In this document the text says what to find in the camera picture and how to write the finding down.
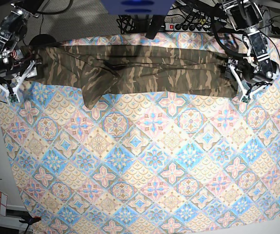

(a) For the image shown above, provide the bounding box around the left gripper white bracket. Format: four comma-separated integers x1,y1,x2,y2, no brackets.
224,58,274,104

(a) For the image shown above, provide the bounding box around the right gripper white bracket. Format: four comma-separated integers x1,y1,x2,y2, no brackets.
0,50,42,104

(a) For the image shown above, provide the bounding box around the camouflage T-shirt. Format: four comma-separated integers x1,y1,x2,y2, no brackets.
21,45,238,108

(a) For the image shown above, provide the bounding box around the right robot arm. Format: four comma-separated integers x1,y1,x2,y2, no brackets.
0,0,43,104

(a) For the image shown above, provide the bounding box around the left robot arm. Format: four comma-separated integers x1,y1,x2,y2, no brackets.
211,0,280,104

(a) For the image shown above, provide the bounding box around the black chair caster base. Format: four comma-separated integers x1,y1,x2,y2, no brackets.
29,34,56,46

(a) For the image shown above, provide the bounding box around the patterned tablecloth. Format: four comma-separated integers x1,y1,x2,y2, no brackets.
0,39,280,234

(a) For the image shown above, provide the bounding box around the black red clamp lower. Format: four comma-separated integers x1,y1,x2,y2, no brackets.
19,215,41,225

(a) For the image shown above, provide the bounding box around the blue box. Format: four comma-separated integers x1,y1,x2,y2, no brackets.
101,0,175,15

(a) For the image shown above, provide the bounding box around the white power strip red switch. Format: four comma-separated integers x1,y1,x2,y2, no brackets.
164,22,212,33

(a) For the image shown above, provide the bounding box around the black bar under camera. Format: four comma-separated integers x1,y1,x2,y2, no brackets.
145,15,166,39

